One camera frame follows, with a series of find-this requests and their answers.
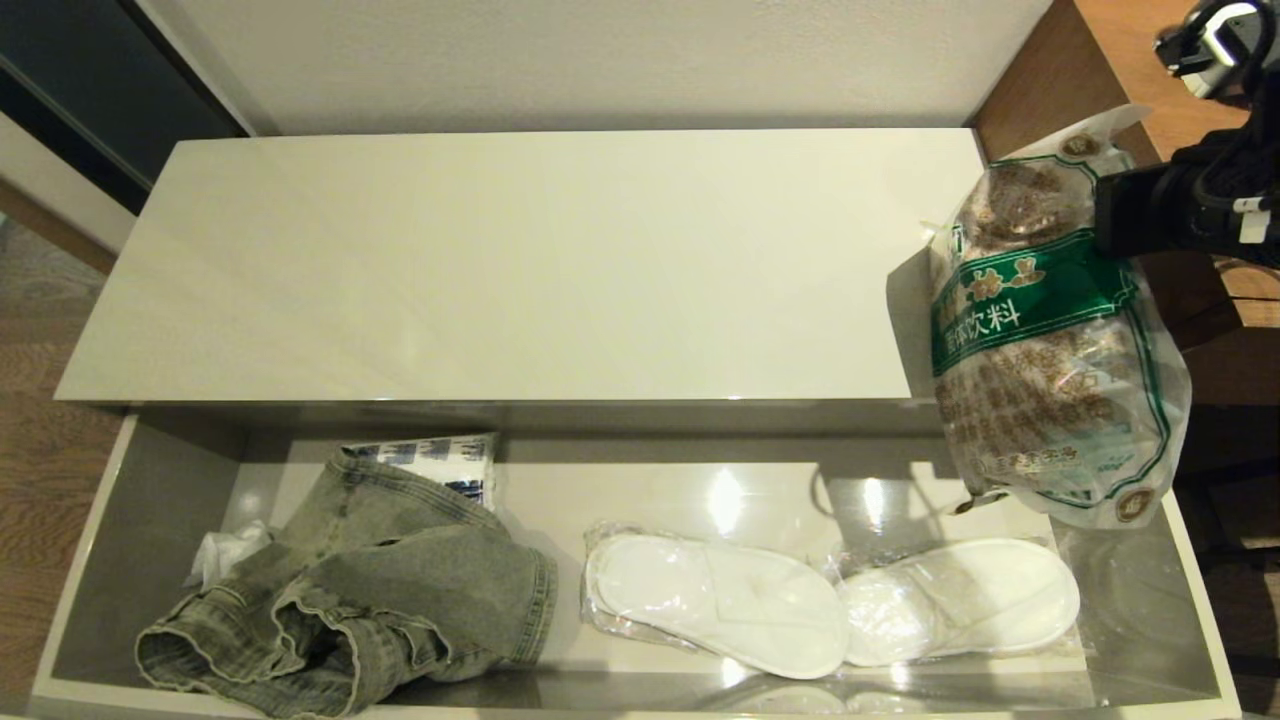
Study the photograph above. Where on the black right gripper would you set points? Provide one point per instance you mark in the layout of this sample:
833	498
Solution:
1150	210

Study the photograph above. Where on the brown grain packet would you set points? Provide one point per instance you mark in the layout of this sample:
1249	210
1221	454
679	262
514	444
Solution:
1050	380

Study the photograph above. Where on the grey-green denim shorts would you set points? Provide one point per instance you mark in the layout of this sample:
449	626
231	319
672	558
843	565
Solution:
400	590

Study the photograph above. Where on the white cabinet drawer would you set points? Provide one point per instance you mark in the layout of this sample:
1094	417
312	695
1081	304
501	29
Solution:
150	540

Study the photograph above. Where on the brown wooden desk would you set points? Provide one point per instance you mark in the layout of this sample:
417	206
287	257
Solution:
1040	100

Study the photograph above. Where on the white disposable slipper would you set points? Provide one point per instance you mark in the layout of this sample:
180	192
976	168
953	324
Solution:
980	595
700	600

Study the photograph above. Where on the glossy white low cabinet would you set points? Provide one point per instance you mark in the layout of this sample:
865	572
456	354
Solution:
600	270

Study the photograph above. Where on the clear plastic slipper bag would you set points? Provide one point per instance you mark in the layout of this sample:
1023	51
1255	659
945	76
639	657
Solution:
610	530

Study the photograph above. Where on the white blue printed packet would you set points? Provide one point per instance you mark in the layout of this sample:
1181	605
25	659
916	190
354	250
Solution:
450	462

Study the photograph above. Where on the white plastic bag roll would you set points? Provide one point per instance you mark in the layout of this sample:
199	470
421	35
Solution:
225	555

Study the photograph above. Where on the dark glass door panel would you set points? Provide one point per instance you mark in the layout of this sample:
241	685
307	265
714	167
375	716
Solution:
90	90

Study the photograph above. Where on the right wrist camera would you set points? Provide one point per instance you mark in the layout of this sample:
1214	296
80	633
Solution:
1220	40

